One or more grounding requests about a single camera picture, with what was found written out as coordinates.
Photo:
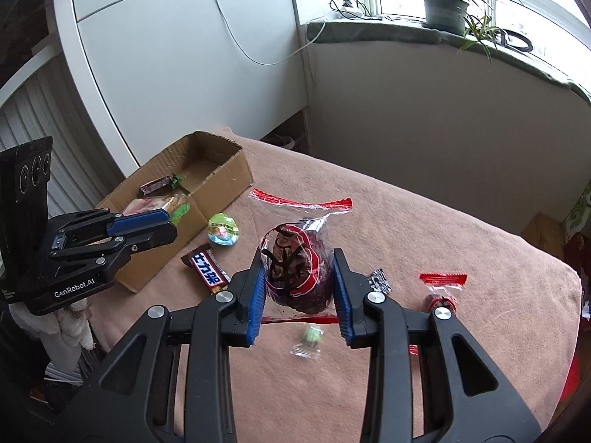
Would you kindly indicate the clear-wrapped sliced bread loaf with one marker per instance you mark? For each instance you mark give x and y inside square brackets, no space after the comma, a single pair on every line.
[152,205]

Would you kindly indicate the brown cardboard carton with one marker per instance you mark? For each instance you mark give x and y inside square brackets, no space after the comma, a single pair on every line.
[545,233]

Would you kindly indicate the white power strip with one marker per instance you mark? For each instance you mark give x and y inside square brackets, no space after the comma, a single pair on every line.
[344,7]

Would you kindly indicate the green candy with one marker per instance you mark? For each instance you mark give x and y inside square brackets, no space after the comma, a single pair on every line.
[176,180]

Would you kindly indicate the black and white candy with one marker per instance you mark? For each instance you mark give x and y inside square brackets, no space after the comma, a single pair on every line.
[381,280]

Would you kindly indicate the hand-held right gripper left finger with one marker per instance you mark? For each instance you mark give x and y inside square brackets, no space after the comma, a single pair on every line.
[256,304]

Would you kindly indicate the green snack packet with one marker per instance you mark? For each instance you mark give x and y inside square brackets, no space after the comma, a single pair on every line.
[180,212]

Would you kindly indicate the red-trimmed dark pastry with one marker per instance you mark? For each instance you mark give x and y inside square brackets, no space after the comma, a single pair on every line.
[300,281]
[443,279]

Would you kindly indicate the clear-wrapped round candy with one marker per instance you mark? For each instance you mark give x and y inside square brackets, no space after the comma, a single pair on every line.
[311,336]

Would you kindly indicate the green patterned bag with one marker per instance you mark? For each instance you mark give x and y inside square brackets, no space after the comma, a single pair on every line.
[579,214]

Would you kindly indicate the cardboard box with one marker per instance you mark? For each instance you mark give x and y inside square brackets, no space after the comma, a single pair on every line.
[226,175]

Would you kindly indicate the brown chocolate bar blue lettering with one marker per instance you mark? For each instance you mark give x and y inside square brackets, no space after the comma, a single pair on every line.
[207,270]

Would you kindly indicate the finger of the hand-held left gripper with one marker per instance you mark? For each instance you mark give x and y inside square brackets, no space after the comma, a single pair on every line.
[138,221]
[147,240]

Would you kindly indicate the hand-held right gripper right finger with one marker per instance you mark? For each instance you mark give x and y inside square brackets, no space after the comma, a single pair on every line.
[342,300]

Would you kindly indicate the grey shoe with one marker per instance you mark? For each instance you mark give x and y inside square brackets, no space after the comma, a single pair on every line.
[281,140]

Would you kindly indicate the small spider plant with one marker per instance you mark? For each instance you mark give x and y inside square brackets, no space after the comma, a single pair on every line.
[480,32]

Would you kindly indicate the dark brown chocolate bar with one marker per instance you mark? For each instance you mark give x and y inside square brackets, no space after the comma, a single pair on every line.
[154,186]

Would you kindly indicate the yellow-blue wrapped candy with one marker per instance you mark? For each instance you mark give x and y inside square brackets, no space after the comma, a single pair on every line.
[223,229]

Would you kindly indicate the white cabinet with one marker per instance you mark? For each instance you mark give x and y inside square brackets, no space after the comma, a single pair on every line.
[184,55]

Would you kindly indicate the white slatted panel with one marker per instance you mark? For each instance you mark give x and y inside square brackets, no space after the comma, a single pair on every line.
[69,115]

